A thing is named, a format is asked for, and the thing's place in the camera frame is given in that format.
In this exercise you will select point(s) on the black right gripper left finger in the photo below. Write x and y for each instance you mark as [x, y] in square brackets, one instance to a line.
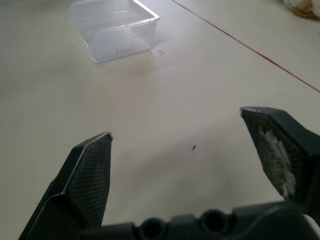
[85, 185]

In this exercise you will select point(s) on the clear plastic container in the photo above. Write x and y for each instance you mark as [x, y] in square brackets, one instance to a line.
[117, 27]

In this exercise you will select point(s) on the white and brown plush object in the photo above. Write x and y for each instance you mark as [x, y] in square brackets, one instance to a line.
[303, 8]

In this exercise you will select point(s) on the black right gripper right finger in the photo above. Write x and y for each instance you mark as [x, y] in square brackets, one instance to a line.
[280, 145]

